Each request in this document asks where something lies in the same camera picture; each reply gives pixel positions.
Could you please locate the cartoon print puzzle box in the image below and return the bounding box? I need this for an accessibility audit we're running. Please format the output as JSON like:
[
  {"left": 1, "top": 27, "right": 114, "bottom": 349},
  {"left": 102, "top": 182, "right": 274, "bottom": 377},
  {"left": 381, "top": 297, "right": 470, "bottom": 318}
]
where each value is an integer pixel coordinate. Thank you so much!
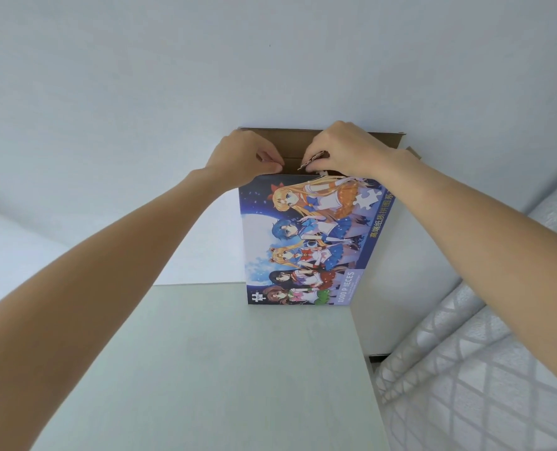
[{"left": 237, "top": 127, "right": 422, "bottom": 307}]

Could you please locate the grey patterned curtain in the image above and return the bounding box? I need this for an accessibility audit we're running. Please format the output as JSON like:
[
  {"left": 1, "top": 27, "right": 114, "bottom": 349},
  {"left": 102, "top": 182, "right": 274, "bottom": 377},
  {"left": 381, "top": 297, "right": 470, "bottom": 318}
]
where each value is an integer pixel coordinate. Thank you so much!
[{"left": 372, "top": 166, "right": 557, "bottom": 451}]

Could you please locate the person's right hand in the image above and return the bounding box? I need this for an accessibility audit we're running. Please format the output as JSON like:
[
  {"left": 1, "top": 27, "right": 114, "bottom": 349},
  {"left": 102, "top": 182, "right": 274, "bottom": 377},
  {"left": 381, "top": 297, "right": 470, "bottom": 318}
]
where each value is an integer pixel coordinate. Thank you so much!
[{"left": 302, "top": 120, "right": 422, "bottom": 184}]

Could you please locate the handful of puzzle pieces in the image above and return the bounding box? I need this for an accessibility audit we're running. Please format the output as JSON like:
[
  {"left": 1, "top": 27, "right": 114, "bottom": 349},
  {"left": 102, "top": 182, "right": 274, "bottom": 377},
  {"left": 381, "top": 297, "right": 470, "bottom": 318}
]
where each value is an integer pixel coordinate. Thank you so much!
[{"left": 297, "top": 151, "right": 331, "bottom": 172}]

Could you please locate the person's right forearm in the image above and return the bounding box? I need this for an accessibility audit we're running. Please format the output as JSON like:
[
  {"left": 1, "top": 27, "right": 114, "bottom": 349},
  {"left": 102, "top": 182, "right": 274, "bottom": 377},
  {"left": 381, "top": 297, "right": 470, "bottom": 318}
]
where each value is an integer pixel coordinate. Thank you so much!
[{"left": 393, "top": 150, "right": 557, "bottom": 405}]

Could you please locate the person's left hand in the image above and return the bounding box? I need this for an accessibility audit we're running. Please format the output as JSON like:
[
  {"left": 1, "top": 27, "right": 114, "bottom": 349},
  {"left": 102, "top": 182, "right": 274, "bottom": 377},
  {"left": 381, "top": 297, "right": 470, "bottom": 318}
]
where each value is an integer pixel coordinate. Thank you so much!
[{"left": 203, "top": 130, "right": 286, "bottom": 191}]

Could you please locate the person's left forearm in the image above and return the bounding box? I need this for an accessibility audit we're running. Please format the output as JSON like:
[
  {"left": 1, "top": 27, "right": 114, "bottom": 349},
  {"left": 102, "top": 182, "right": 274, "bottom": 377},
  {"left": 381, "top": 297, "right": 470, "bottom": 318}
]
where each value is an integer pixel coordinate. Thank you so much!
[{"left": 0, "top": 167, "right": 240, "bottom": 451}]

